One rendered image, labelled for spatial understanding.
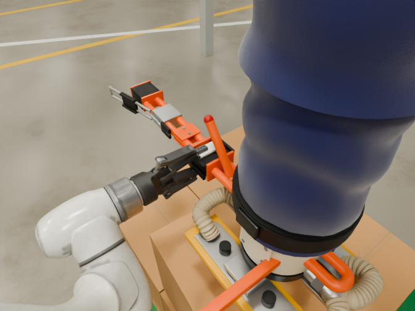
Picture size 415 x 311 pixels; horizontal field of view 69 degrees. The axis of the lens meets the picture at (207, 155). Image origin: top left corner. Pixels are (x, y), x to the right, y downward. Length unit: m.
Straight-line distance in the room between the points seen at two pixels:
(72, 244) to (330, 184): 0.48
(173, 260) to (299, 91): 0.71
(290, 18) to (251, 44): 0.07
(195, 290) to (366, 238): 0.94
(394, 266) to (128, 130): 2.23
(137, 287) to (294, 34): 0.53
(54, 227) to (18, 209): 1.90
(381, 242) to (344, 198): 1.17
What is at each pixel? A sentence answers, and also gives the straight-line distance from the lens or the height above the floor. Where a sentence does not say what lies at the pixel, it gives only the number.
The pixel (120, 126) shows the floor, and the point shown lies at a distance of 2.92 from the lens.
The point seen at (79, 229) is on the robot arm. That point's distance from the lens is 0.64.
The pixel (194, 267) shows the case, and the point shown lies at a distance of 0.91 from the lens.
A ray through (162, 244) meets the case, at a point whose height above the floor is 0.94.
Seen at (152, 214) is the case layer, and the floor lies 0.54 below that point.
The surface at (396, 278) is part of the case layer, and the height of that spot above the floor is 0.54.
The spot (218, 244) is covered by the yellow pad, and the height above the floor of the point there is 1.13.
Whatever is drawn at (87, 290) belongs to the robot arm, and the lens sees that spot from 0.63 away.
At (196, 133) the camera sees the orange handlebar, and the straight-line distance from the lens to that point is 0.81.
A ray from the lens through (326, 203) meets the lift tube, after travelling 0.43.
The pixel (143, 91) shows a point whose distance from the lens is 0.99.
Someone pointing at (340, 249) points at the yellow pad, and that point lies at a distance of 0.79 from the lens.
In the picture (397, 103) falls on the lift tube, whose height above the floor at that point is 1.61.
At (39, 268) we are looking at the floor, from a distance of 2.20.
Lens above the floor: 1.77
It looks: 45 degrees down
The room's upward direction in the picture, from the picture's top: straight up
